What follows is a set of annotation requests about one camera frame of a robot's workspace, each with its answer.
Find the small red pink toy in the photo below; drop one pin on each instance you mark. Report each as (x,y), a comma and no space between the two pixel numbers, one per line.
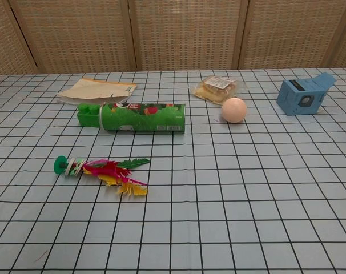
(110,170)

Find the green chips can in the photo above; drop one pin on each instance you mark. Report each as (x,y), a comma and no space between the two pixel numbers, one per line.
(150,120)

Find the plastic wrapped bread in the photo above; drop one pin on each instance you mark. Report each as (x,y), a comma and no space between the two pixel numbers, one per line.
(215,88)

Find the light blue checked tablecloth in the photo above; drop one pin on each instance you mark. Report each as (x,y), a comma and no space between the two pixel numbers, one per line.
(218,185)

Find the pink ball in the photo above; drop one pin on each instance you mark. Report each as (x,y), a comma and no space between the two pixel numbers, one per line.
(234,110)

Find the green toy building block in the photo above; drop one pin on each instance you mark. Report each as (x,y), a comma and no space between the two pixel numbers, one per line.
(87,117)

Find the beige paper notebook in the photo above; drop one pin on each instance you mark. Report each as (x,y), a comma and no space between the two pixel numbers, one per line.
(96,90)

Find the wooden woven folding screen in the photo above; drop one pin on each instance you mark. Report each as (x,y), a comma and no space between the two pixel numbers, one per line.
(176,34)

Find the blue cardboard box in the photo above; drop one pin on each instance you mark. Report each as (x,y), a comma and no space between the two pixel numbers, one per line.
(300,94)

